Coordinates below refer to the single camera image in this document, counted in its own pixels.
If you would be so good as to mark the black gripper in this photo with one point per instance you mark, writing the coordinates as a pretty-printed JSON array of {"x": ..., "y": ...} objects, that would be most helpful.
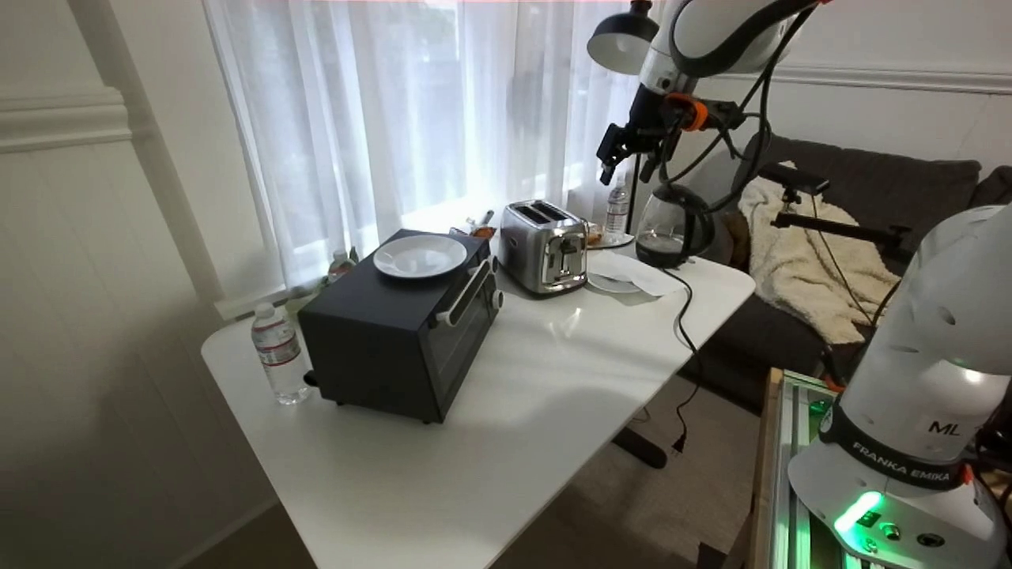
[{"x": 650, "y": 131}]

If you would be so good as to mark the silver two-slot toaster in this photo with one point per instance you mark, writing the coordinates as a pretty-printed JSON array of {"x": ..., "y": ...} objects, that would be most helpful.
[{"x": 541, "y": 254}]

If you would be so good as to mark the small white plate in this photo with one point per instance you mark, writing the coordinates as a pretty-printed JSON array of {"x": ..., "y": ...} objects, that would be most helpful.
[{"x": 599, "y": 291}]

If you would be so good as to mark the large white plate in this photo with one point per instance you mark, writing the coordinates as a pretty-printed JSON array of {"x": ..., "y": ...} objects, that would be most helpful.
[{"x": 419, "y": 254}]

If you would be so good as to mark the black toaster oven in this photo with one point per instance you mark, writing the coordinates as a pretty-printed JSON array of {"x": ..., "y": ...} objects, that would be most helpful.
[{"x": 381, "y": 335}]

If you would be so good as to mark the clear glass jar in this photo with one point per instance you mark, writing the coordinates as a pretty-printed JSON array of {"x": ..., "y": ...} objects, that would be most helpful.
[{"x": 619, "y": 209}]

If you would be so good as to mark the black kettle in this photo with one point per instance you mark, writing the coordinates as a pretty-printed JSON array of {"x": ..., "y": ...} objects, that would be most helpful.
[{"x": 676, "y": 226}]

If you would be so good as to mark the black floor lamp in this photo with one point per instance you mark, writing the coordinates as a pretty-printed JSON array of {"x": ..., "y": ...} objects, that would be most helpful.
[{"x": 620, "y": 41}]

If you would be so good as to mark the orange tipped utensil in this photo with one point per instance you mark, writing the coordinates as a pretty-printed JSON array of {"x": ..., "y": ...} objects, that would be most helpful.
[{"x": 483, "y": 226}]

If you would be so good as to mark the beige blanket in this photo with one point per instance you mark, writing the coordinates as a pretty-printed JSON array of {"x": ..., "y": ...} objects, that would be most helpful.
[{"x": 791, "y": 263}]

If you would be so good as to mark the dark grey sofa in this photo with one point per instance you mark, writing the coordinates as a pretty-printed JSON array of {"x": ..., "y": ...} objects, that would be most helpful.
[{"x": 864, "y": 179}]

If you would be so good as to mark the black table foot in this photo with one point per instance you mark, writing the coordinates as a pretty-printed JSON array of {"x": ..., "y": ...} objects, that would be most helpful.
[{"x": 639, "y": 447}]

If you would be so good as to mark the white sheer curtain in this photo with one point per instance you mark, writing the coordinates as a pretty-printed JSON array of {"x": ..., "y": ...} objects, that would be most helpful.
[{"x": 318, "y": 129}]

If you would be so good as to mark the clear plastic water bottle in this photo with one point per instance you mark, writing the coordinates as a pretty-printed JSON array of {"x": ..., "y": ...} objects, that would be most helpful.
[{"x": 280, "y": 352}]

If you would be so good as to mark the black camera stand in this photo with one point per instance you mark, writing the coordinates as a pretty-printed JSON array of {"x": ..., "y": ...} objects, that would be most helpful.
[{"x": 834, "y": 226}]

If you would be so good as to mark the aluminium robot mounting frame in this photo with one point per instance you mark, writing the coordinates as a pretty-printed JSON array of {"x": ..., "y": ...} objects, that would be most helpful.
[{"x": 777, "y": 507}]

